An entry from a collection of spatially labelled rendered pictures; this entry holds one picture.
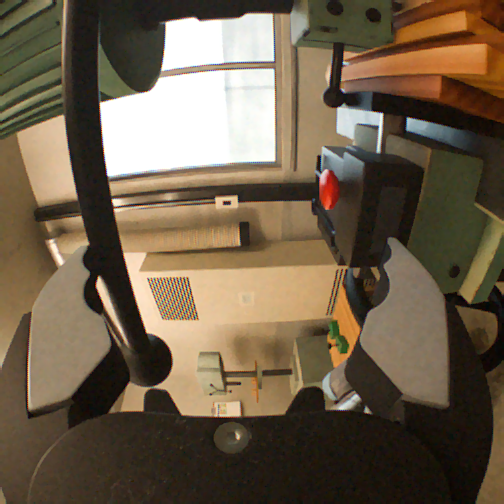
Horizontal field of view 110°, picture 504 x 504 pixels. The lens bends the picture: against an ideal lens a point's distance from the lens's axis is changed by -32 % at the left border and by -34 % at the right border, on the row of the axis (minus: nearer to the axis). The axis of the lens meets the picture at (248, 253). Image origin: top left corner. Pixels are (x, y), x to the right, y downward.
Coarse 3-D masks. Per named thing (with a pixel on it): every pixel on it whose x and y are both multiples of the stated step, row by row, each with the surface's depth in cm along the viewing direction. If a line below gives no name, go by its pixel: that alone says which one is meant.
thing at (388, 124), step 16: (352, 96) 17; (368, 96) 15; (384, 96) 14; (400, 96) 14; (384, 112) 15; (400, 112) 14; (416, 112) 14; (432, 112) 14; (448, 112) 14; (384, 128) 19; (400, 128) 18; (384, 144) 19
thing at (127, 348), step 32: (64, 0) 4; (96, 0) 5; (64, 32) 5; (96, 32) 6; (64, 64) 6; (96, 64) 6; (64, 96) 6; (96, 96) 7; (96, 128) 7; (96, 160) 8; (96, 192) 8; (96, 224) 9; (96, 256) 10; (128, 288) 11; (128, 320) 12; (128, 352) 13; (160, 352) 14
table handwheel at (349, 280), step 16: (352, 272) 36; (352, 288) 33; (496, 288) 29; (352, 304) 31; (368, 304) 30; (464, 304) 29; (480, 304) 28; (496, 304) 27; (496, 320) 26; (496, 336) 23; (496, 352) 20
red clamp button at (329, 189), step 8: (328, 176) 18; (336, 176) 18; (320, 184) 19; (328, 184) 17; (336, 184) 17; (320, 192) 19; (328, 192) 18; (336, 192) 17; (328, 200) 18; (336, 200) 18; (328, 208) 19
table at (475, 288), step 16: (352, 112) 37; (368, 112) 32; (352, 128) 38; (416, 128) 22; (432, 128) 19; (448, 128) 17; (464, 128) 15; (480, 128) 13; (496, 128) 11; (464, 144) 15; (480, 144) 13; (496, 144) 12; (496, 160) 12; (480, 176) 14; (496, 176) 12; (480, 192) 14; (496, 192) 13; (480, 208) 15; (496, 208) 13; (496, 224) 15; (480, 240) 17; (496, 240) 15; (480, 256) 17; (496, 256) 16; (480, 272) 17; (496, 272) 17; (464, 288) 20; (480, 288) 18
